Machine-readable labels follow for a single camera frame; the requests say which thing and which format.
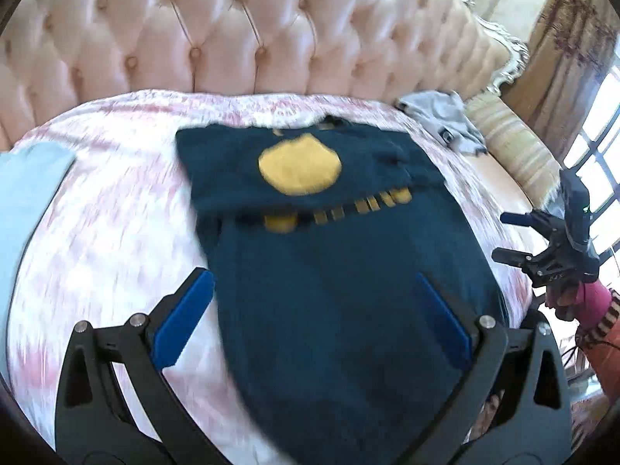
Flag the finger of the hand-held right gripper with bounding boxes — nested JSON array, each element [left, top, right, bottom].
[[491, 247, 538, 272], [500, 210, 538, 228]]

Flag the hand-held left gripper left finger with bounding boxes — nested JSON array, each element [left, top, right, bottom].
[[54, 266, 228, 465]]

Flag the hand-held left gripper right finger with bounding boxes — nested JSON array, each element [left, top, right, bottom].
[[397, 270, 573, 465]]

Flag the navy sweater yellow lettering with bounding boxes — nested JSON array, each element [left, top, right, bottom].
[[174, 115, 509, 465]]

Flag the person's right forearm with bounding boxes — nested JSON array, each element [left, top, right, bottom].
[[576, 287, 620, 398]]

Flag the person's right hand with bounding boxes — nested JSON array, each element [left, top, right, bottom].
[[545, 278, 612, 323]]

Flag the striped fringed cushion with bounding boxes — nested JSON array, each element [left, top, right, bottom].
[[464, 94, 565, 207]]

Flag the pink floral blanket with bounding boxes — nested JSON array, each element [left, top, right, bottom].
[[7, 90, 534, 465]]

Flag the black framed glass window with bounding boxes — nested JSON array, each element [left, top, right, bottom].
[[557, 53, 620, 262]]

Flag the grey garment black label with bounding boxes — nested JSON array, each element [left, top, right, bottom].
[[397, 90, 487, 156]]

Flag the gold embroidered curtain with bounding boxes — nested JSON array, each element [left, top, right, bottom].
[[504, 0, 620, 124]]

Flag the light blue folded cloth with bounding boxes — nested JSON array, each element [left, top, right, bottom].
[[0, 144, 77, 379]]

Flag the beige tufted leather sofa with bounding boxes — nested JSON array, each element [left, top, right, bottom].
[[0, 0, 550, 253]]

